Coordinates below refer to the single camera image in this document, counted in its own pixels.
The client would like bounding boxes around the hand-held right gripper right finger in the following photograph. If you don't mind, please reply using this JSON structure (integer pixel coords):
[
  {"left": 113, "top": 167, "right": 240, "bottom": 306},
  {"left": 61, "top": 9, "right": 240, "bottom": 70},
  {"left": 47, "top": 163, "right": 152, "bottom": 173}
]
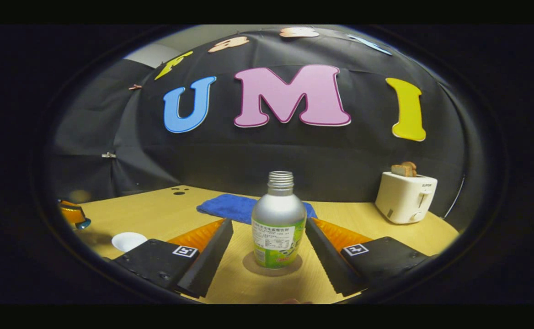
[{"left": 305, "top": 217, "right": 428, "bottom": 297}]

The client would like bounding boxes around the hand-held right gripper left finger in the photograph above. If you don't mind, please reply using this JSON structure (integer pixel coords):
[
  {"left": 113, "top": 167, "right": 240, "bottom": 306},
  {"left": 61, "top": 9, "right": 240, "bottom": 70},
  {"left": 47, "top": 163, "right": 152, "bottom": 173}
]
[{"left": 111, "top": 218, "right": 234, "bottom": 299}]

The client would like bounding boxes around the round brown coaster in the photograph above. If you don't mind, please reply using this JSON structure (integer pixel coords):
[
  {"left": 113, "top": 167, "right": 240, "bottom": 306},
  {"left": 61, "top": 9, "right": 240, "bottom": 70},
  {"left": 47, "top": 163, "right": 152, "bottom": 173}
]
[{"left": 242, "top": 251, "right": 304, "bottom": 277}]

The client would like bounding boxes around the silver green-label water bottle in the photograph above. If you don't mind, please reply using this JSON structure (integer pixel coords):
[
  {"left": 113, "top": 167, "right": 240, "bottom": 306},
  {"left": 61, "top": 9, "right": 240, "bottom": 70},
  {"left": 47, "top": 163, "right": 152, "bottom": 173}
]
[{"left": 251, "top": 171, "right": 307, "bottom": 270}]

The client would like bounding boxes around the white teacup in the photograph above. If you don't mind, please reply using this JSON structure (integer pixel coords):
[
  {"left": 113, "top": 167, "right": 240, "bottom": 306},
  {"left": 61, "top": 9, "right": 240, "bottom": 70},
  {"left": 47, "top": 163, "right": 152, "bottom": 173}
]
[{"left": 111, "top": 232, "right": 149, "bottom": 253}]

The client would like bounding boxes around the blue towel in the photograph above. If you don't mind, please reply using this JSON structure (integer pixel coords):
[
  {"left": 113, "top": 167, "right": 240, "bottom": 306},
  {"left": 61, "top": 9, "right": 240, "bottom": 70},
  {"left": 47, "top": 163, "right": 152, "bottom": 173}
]
[{"left": 196, "top": 193, "right": 318, "bottom": 225}]

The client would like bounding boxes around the white toaster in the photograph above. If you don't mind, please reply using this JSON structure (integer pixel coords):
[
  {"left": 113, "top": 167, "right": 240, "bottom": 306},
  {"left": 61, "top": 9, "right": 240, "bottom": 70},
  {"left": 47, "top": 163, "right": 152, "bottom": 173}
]
[{"left": 374, "top": 171, "right": 438, "bottom": 225}]

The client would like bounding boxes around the black backdrop cloth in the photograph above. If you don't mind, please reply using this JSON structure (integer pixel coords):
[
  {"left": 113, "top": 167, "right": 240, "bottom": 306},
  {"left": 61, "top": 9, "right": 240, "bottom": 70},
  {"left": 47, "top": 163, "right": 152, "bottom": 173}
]
[{"left": 50, "top": 25, "right": 482, "bottom": 221}]

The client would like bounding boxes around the toast slice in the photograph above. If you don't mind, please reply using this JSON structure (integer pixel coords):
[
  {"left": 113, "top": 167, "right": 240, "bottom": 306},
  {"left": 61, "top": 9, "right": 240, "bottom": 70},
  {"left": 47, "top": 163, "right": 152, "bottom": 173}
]
[{"left": 391, "top": 161, "right": 418, "bottom": 178}]

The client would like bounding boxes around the white toaster cable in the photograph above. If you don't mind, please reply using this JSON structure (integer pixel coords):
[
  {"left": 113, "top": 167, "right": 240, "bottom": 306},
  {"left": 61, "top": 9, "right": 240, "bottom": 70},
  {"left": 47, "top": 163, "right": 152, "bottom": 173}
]
[{"left": 443, "top": 173, "right": 467, "bottom": 218}]

